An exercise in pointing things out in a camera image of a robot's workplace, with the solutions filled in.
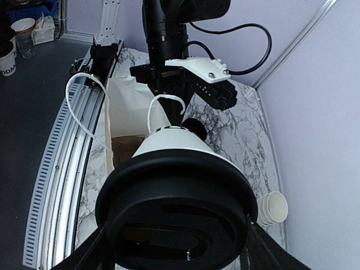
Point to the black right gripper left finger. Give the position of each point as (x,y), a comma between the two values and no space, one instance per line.
(94,253)

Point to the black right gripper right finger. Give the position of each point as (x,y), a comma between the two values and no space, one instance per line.
(262,252)

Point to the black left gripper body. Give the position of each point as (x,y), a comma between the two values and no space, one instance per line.
(164,24)

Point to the black coffee cup lid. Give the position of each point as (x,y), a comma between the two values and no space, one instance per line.
(176,209)

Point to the brown paper takeout bag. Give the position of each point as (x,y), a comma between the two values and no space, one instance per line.
(131,108)

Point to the white paper coffee cup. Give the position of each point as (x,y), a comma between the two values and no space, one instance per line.
(175,138)

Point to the brown cardboard cup carrier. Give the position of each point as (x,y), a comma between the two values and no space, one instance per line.
(124,148)

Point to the stack of white paper cups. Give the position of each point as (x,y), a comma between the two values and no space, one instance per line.
(273,208)

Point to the stack of black cup lids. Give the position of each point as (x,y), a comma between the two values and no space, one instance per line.
(196,127)

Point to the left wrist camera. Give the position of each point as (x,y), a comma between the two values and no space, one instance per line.
(209,79)

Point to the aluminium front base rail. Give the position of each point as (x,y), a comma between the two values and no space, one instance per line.
(53,215)

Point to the left aluminium frame post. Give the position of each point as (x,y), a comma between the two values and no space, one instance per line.
(296,42)

